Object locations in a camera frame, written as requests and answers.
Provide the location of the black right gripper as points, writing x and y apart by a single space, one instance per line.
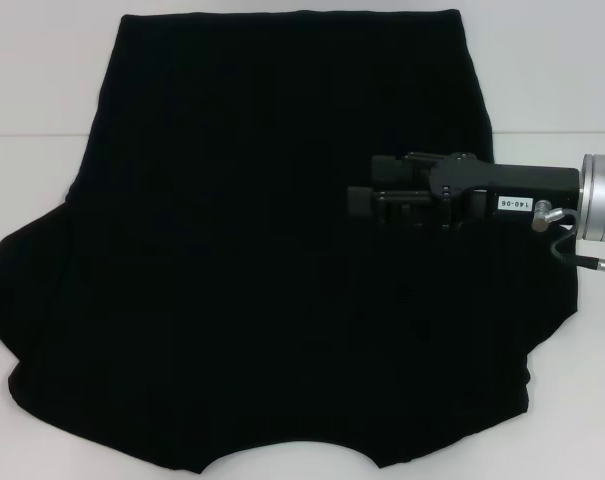
532 185

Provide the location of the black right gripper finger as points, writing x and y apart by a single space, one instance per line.
361 201

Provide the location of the black shirt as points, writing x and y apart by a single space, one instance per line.
232 200

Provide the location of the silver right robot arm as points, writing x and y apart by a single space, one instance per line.
604 200

